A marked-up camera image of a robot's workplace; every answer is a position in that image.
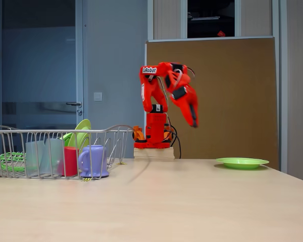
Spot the wooden base block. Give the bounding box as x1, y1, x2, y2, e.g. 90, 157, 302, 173
133, 148, 175, 160

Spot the brown cork board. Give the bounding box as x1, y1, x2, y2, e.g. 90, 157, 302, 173
144, 36, 280, 171

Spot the metal wire dish rack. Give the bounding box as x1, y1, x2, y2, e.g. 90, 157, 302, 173
0, 124, 135, 180

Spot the grey translucent plastic cup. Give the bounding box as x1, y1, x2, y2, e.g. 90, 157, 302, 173
24, 140, 45, 177
39, 138, 66, 176

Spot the green plastic plate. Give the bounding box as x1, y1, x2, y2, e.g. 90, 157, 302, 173
215, 157, 270, 170
59, 132, 74, 147
67, 118, 92, 149

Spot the red plastic cup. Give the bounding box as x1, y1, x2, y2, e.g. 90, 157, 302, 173
62, 147, 80, 176

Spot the green whisk with metal handle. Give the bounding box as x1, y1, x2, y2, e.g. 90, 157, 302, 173
0, 152, 26, 171

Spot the orange table clamp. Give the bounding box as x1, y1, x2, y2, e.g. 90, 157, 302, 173
131, 126, 146, 141

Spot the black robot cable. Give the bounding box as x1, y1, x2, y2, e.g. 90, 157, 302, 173
166, 117, 182, 159

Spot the purple plastic mug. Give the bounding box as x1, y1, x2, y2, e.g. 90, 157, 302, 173
78, 144, 110, 178

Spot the grey glass door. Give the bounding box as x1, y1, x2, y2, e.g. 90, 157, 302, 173
0, 0, 88, 158

